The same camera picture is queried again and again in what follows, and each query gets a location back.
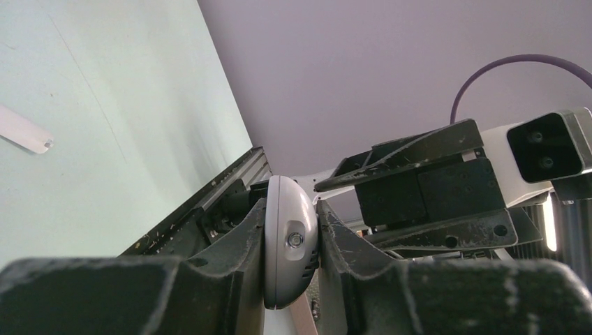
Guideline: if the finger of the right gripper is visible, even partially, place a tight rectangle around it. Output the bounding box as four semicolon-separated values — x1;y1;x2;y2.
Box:
314;119;484;192
365;208;543;258

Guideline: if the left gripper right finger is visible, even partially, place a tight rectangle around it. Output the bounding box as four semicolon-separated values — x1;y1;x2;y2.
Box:
316;201;591;334

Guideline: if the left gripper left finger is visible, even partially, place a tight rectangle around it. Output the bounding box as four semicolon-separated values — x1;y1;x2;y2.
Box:
1;200;266;334

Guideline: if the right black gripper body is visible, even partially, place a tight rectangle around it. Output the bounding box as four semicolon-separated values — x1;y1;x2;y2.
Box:
355;158;505;228

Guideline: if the white remote control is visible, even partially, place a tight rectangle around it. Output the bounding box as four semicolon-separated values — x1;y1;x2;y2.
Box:
264;175;319;334

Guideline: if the white battery cover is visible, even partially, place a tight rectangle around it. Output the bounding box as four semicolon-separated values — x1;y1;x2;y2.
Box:
1;105;54;154

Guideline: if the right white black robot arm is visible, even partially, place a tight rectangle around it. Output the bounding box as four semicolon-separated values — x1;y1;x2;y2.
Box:
295;119;542;258

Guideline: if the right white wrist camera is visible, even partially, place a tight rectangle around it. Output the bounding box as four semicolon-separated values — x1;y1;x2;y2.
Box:
480;107;591;207

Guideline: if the right aluminium frame rail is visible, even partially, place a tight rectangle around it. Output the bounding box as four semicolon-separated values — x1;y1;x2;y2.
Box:
122;147;272;258

